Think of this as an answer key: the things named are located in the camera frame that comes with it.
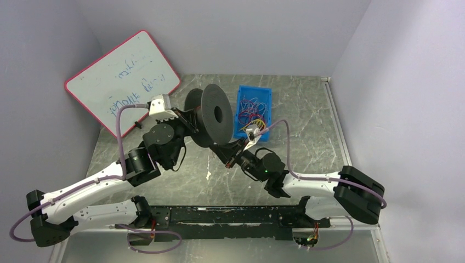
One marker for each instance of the blue plastic bin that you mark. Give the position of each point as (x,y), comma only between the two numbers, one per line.
(253,106)

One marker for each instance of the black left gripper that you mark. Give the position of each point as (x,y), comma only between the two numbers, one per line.
(185,118)

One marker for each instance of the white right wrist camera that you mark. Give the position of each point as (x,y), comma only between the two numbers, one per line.
(254,133)

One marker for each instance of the grey perforated cable spool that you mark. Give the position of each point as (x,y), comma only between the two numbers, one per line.
(213,115)

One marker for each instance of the pink framed whiteboard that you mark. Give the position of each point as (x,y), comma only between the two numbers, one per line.
(132,73)

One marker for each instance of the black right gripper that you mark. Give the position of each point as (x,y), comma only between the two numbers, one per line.
(234,154)

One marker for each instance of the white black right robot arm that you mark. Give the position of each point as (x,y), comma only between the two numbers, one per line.
(348,192)

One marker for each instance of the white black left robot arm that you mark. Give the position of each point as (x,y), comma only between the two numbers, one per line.
(57,215)

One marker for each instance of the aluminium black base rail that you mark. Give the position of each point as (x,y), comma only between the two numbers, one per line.
(164,224)

